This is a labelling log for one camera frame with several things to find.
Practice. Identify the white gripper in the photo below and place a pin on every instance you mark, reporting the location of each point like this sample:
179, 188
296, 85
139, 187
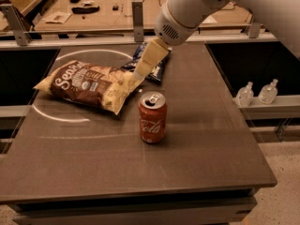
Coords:
171, 27

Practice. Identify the brown chip bag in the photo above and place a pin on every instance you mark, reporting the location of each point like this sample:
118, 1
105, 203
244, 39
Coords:
101, 87

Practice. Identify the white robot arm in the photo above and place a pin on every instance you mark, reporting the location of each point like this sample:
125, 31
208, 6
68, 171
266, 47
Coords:
280, 17

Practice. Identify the blue chip bag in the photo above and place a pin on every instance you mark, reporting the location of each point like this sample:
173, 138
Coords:
156, 74

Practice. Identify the red coke can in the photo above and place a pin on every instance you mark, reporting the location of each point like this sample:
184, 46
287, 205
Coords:
153, 113

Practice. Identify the small black object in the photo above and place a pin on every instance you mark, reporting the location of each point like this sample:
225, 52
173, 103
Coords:
115, 7

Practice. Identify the background wooden desk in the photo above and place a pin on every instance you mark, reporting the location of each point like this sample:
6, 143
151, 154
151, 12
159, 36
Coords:
105, 19

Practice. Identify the black device on desk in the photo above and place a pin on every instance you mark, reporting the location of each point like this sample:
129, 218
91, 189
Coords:
85, 10

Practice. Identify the clear plastic bottle left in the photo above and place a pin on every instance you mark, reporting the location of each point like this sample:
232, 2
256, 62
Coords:
244, 95

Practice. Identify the clear plastic bottle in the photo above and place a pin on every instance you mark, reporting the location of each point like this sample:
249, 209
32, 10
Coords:
244, 95
268, 92

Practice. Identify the white paper note left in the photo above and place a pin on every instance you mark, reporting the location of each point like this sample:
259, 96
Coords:
57, 17

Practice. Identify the clear plastic bottle right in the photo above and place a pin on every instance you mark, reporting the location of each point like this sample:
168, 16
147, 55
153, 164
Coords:
268, 92

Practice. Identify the middle metal rail bracket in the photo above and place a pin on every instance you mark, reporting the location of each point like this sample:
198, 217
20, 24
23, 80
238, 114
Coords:
137, 16

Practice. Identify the metal rail bracket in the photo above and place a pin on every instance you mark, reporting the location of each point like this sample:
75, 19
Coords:
137, 16
20, 27
253, 30

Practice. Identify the right metal rail bracket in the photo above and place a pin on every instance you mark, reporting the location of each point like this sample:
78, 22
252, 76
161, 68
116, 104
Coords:
253, 30

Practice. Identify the left metal rail bracket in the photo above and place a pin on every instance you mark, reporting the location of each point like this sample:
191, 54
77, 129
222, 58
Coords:
20, 27

